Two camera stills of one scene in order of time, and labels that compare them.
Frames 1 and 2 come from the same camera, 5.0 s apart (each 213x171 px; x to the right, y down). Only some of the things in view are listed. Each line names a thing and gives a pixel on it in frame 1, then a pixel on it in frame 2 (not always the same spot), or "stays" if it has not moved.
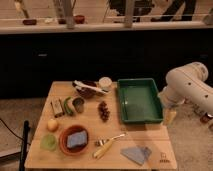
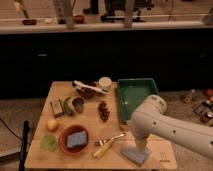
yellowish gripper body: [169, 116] -> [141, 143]
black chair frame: [24, 145] stays
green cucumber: [69, 111] stays
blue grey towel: [137, 154] stays
